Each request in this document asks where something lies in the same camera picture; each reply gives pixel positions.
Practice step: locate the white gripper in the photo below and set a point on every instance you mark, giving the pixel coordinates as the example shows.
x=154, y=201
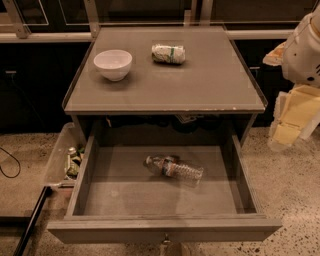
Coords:
x=302, y=56

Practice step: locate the clear plastic water bottle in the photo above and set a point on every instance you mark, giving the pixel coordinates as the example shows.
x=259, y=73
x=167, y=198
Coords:
x=173, y=167

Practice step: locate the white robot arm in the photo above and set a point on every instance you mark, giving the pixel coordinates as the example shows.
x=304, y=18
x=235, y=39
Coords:
x=301, y=56

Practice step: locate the open grey top drawer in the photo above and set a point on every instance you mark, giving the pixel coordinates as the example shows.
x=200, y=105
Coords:
x=116, y=199

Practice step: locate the small bottle in bin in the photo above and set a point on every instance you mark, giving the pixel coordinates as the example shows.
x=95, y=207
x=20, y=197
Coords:
x=72, y=152

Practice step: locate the crushed white green can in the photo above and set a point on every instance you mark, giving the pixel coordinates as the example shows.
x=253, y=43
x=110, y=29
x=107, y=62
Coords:
x=168, y=54

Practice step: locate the white ceramic bowl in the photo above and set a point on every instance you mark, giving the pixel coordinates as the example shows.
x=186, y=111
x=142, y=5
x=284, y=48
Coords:
x=113, y=65

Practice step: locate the clear plastic storage bin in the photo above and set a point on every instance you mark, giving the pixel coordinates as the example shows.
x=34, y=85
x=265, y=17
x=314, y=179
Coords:
x=61, y=169

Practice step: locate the metal drawer handle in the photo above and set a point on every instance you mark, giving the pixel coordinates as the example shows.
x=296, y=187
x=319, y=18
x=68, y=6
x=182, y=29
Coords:
x=166, y=240

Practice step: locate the black floor rail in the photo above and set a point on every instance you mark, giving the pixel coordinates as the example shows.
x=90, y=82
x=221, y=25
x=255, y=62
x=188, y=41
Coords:
x=45, y=193

